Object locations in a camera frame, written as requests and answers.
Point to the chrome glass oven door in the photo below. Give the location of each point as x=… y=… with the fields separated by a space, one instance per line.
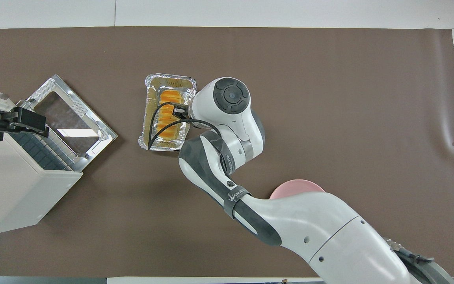
x=65 y=118

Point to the brown table mat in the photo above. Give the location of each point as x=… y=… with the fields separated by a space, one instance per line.
x=329 y=98

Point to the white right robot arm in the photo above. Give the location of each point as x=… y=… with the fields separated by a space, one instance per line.
x=329 y=228

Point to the orange striped bread roll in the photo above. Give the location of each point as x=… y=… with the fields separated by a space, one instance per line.
x=170 y=134

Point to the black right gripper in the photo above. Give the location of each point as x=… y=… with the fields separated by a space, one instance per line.
x=181 y=111

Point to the white toaster oven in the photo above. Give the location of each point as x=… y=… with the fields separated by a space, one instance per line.
x=10 y=189

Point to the aluminium foil tray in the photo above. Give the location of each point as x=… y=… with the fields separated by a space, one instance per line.
x=187 y=85

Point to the pink round plate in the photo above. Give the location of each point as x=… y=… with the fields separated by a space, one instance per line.
x=296 y=185

